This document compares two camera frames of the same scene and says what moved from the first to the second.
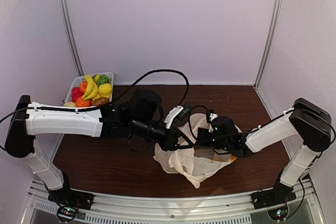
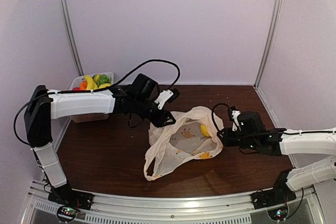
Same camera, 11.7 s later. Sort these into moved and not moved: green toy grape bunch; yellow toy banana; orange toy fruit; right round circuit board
Moved: orange toy fruit
Not moved: right round circuit board; green toy grape bunch; yellow toy banana
